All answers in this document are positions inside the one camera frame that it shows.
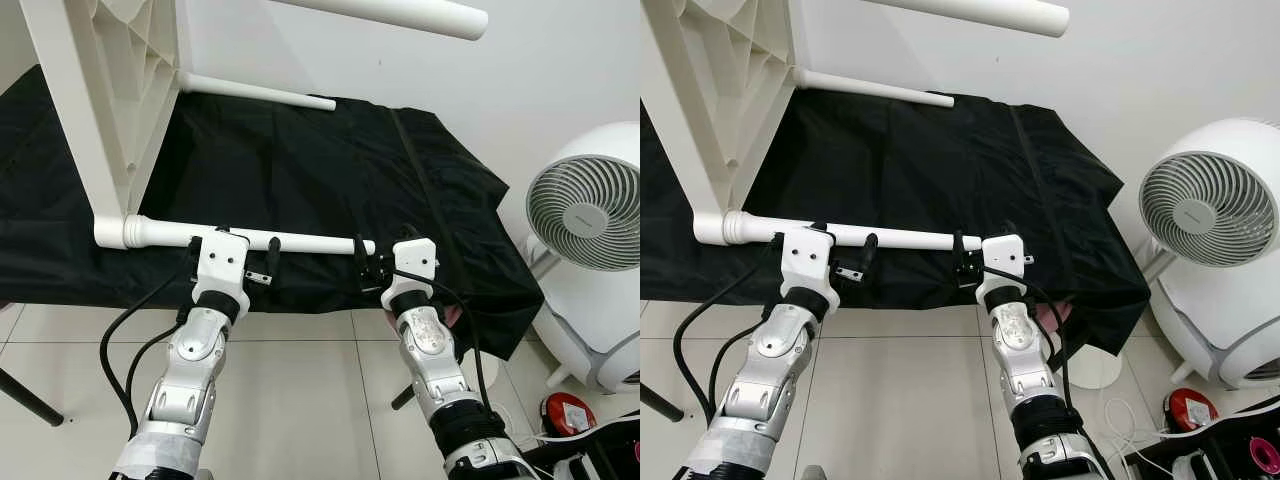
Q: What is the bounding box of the white floor cable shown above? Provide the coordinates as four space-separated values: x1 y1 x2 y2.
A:
1100 400 1171 461
490 405 561 448

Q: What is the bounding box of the black bag with white trim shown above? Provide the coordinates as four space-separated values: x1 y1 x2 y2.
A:
520 415 641 480
1120 415 1280 480

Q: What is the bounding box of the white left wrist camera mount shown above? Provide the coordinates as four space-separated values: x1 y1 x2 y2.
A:
780 225 841 316
190 230 251 319

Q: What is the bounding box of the black metal rod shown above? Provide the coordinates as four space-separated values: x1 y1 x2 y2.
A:
0 368 63 427
640 385 686 423

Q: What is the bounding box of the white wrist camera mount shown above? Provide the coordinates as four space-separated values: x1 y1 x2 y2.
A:
380 238 439 309
190 230 251 319
780 225 841 316
975 233 1031 306

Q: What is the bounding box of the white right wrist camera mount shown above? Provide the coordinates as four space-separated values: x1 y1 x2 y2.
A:
380 238 439 309
975 233 1031 306

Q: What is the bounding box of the white grey rounded appliance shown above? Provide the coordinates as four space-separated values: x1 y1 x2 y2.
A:
530 260 641 393
1150 255 1280 391

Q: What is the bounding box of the red round cable reel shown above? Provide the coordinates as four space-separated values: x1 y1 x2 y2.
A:
540 392 593 433
1162 388 1219 433

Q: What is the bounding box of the white round standing fan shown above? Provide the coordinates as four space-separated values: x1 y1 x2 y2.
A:
1075 118 1280 391
470 120 641 391

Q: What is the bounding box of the pink fabric item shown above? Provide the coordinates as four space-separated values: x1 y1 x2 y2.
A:
380 305 463 331
1035 300 1077 331

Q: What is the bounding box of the white plastic children table top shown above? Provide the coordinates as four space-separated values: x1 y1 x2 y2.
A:
640 0 798 246
20 0 183 249

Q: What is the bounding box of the white plastic table leg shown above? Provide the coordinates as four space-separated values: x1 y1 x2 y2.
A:
125 215 377 257
178 70 338 112
860 0 1071 39
722 210 956 252
793 67 955 109
270 0 489 42

